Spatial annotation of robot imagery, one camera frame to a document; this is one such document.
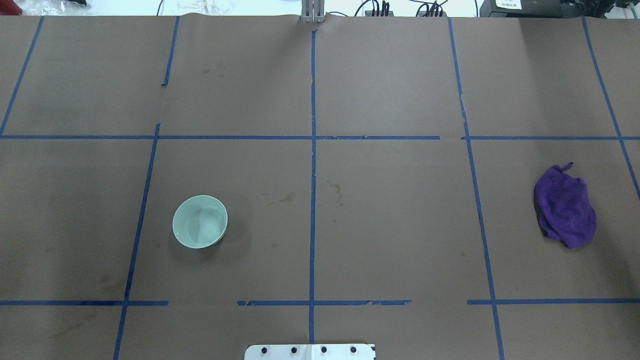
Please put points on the purple cloth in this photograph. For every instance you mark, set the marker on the purple cloth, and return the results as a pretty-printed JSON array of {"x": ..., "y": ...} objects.
[{"x": 563, "y": 208}]

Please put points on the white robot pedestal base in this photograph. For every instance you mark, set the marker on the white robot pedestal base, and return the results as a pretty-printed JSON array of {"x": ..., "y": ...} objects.
[{"x": 329, "y": 351}]

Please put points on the mint green bowl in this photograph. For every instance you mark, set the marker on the mint green bowl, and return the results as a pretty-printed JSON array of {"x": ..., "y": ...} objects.
[{"x": 200, "y": 222}]

